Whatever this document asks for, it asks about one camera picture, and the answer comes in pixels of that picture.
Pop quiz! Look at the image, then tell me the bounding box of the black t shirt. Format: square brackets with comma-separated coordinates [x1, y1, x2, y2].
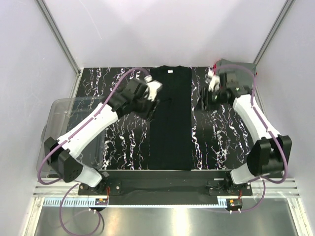
[148, 66, 192, 171]

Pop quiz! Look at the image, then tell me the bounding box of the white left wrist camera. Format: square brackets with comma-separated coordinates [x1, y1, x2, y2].
[144, 75, 163, 101]

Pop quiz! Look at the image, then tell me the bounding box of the clear plastic bin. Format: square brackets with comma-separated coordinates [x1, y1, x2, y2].
[36, 96, 108, 177]

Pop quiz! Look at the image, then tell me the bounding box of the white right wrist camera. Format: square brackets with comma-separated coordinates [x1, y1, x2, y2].
[207, 70, 221, 92]

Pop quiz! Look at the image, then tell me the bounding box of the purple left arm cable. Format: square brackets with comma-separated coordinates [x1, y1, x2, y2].
[36, 67, 151, 233]

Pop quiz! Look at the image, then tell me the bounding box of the left aluminium corner post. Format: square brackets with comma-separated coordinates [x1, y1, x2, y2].
[34, 0, 83, 77]

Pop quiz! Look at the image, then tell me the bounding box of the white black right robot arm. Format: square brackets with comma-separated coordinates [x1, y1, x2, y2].
[196, 70, 292, 194]

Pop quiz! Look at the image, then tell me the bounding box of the black marble pattern mat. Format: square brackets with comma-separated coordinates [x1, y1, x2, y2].
[77, 68, 253, 170]

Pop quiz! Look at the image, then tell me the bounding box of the white slotted cable duct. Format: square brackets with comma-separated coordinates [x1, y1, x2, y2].
[43, 197, 108, 207]

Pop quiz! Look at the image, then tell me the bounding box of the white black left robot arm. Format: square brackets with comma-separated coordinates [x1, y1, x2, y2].
[43, 76, 162, 188]

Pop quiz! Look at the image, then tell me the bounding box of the folded grey t shirt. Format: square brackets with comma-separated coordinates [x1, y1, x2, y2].
[216, 59, 256, 89]

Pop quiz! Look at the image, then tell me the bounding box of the aluminium frame rail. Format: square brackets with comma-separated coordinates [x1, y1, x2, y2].
[32, 178, 300, 198]

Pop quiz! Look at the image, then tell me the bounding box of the folded red t shirt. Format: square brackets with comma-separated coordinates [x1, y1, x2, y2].
[213, 60, 256, 76]

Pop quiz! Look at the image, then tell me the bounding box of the right aluminium corner post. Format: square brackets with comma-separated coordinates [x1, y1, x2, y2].
[253, 0, 296, 65]

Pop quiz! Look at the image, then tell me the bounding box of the aluminium corner post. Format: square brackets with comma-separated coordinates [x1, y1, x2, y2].
[34, 0, 83, 77]
[253, 0, 296, 65]

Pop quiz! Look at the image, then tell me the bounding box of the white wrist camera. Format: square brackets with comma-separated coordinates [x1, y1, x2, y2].
[207, 70, 221, 92]
[144, 75, 163, 101]

